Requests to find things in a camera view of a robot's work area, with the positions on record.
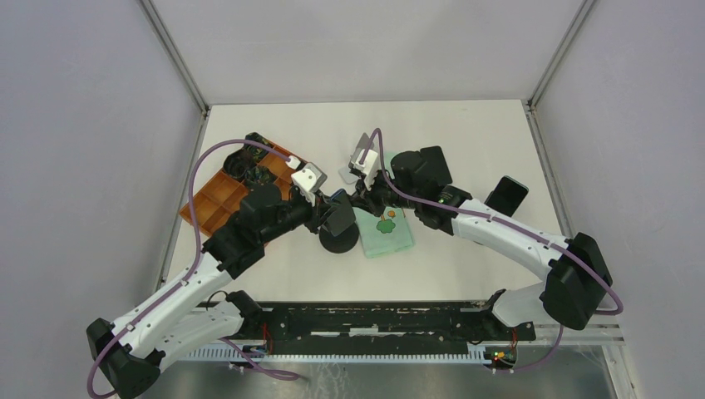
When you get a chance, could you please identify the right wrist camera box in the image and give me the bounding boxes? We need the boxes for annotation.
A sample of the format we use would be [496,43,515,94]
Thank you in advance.
[349,150,382,189]

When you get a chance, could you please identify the rolled dark patterned tie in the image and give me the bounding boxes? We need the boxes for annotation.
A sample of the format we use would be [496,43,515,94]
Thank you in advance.
[243,131,272,158]

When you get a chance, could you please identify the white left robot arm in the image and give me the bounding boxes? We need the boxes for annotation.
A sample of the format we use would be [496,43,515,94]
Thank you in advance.
[86,185,331,398]

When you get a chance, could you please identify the green cartoon towel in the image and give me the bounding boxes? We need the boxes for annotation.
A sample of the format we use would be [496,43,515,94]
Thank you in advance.
[353,207,415,259]

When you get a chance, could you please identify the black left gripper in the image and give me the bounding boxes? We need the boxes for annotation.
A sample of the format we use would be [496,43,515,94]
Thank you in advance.
[259,186,338,243]

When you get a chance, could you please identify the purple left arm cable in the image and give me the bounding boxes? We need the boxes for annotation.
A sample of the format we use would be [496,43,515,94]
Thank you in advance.
[86,138,301,399]

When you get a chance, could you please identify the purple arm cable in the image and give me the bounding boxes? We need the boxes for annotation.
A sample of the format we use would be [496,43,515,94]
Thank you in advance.
[357,127,624,318]
[86,138,301,399]

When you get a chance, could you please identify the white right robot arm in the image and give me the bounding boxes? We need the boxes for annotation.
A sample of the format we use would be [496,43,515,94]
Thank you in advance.
[349,146,613,339]

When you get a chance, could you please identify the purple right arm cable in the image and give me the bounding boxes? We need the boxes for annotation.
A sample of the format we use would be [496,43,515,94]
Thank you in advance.
[357,127,624,318]

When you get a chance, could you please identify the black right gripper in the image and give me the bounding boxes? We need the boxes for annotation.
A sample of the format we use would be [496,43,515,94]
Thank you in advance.
[352,164,421,215]

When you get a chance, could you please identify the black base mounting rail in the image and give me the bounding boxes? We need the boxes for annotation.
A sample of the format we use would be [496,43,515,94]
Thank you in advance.
[187,300,538,357]

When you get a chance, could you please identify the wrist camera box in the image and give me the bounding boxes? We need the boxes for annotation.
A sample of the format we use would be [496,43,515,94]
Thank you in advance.
[291,163,328,207]
[349,150,382,189]

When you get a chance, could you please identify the blue smartphone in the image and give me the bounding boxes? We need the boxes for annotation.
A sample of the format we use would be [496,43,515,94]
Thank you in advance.
[323,189,356,237]

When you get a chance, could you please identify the white folding phone stand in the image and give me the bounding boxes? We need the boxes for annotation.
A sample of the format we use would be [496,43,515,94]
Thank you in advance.
[338,133,381,188]

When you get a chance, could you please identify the rolled dark floral tie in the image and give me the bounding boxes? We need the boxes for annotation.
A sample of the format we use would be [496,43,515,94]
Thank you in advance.
[244,165,277,189]

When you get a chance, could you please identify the orange compartment tray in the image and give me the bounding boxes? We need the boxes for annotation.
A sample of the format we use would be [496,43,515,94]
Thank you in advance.
[193,132,294,237]

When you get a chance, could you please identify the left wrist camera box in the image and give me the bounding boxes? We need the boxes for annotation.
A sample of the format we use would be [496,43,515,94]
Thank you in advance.
[291,163,328,207]

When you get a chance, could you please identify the black clamp phone stand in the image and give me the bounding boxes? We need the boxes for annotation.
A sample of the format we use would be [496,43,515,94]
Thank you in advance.
[318,225,359,254]

